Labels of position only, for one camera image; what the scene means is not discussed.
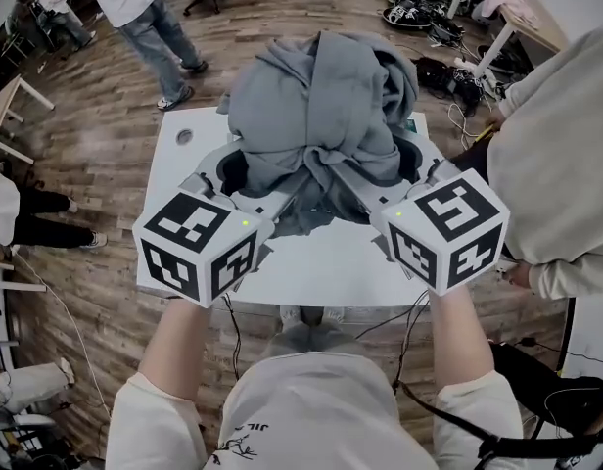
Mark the person's left forearm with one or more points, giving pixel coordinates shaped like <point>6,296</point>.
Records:
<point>179,345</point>

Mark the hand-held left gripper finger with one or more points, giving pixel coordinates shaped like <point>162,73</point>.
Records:
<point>287,196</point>
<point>211,167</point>

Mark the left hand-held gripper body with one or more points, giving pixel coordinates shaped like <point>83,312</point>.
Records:
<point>199,248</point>

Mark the yellow tool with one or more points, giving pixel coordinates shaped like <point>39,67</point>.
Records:
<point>483,133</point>

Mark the pink cloth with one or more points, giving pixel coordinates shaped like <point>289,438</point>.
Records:
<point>512,5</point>

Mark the person's white printed t-shirt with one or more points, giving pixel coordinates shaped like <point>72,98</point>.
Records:
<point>306,409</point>

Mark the wooden desk with white legs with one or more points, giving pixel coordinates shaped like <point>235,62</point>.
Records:
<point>531,27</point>

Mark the black bag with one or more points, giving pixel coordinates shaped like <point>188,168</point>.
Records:
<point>546,385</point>

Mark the person's right forearm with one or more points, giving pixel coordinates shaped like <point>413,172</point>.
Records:
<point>460,336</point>

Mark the green label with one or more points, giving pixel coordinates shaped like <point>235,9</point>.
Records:
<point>410,125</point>

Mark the person's grey trousers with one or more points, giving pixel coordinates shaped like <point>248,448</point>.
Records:
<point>306,338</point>

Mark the white power strip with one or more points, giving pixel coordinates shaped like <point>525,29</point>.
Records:
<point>477,71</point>

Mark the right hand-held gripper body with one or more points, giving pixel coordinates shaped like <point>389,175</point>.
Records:
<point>448,233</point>

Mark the person's grey shoe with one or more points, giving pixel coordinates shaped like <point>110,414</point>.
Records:
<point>335,314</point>
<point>291,315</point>

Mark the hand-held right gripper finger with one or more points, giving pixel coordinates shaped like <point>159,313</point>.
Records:
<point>419,157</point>
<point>357,189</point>

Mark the small wooden white-legged desk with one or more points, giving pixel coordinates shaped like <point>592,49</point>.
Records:
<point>5,101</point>

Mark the grey clothes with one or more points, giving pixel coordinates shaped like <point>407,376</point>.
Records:
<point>331,106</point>

